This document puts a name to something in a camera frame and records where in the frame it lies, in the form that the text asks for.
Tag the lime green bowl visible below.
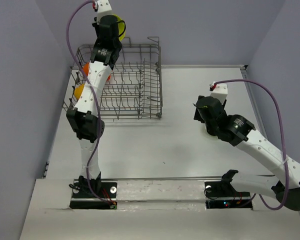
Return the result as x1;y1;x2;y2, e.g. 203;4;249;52
113;14;127;42

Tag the white bowl orange outside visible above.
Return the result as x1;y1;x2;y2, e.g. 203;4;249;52
82;62;90;77

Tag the yellow bowl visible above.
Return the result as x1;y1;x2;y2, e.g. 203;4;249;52
73;84;85;100

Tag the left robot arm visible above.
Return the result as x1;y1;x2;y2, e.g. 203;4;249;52
66;14;126;198

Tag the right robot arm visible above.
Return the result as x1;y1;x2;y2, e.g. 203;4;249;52
194;96;300;211

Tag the white bowl green outside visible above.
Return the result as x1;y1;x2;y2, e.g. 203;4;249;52
202;125;217;139

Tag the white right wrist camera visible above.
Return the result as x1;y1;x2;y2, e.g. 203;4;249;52
210;83;228;105

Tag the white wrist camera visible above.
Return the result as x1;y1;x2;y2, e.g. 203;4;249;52
92;0;113;24
210;83;228;105

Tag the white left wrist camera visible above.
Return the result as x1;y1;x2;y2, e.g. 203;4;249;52
92;0;113;24

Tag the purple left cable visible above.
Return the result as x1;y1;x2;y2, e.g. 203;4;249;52
65;0;118;208

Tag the purple cable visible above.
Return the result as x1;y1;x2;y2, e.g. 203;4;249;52
65;0;118;208
214;78;290;210

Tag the grey wire dish rack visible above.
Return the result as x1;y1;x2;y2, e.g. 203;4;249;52
62;36;164;122

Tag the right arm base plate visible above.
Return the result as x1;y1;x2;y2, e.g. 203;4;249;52
203;181;253;210

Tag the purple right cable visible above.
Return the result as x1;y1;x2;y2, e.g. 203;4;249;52
214;78;290;210

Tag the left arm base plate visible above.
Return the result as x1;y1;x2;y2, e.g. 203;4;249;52
68;181;118;210

